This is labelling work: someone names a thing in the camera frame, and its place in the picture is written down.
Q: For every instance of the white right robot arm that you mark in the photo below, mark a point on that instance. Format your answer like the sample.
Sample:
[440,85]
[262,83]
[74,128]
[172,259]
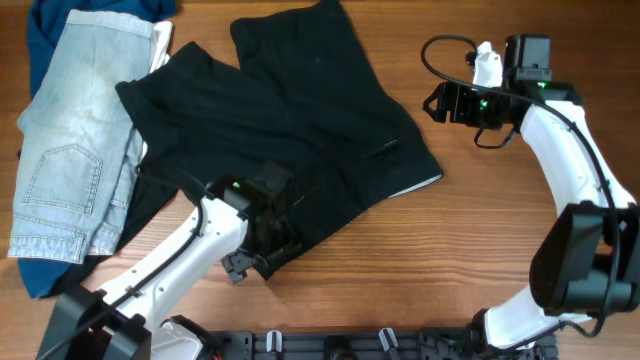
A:
[587,267]

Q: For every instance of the white garment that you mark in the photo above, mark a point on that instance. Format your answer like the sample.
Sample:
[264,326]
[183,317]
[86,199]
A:
[160,41]

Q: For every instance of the light blue denim jeans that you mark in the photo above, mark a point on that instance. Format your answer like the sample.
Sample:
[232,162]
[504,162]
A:
[76,172]

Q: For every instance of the dark blue garment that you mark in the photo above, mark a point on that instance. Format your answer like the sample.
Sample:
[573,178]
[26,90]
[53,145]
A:
[46,20]

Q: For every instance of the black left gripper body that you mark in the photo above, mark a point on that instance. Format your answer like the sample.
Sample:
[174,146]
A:
[275,237]

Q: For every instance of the black shorts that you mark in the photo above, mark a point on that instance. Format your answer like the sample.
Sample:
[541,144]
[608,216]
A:
[304,98]

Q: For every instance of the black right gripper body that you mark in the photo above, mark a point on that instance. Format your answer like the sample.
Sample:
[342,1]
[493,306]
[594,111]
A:
[474,108]

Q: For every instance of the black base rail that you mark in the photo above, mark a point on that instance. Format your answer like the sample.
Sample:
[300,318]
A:
[427,344]

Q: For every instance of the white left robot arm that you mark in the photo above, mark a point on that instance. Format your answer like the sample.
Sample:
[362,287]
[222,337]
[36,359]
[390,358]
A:
[238,222]

